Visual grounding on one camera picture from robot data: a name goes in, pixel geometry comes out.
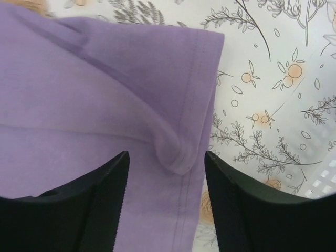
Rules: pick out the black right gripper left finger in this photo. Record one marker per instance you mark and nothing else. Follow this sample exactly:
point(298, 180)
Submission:
point(82, 215)

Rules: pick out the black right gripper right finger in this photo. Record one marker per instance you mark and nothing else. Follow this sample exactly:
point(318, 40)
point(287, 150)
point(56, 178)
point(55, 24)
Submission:
point(252, 216)

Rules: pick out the purple t shirt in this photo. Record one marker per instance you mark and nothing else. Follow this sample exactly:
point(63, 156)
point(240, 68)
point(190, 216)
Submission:
point(52, 72)

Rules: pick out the white plastic basket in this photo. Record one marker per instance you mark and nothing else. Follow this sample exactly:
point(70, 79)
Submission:
point(322, 182)

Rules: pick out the floral table mat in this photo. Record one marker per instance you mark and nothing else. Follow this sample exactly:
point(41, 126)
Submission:
point(274, 109)

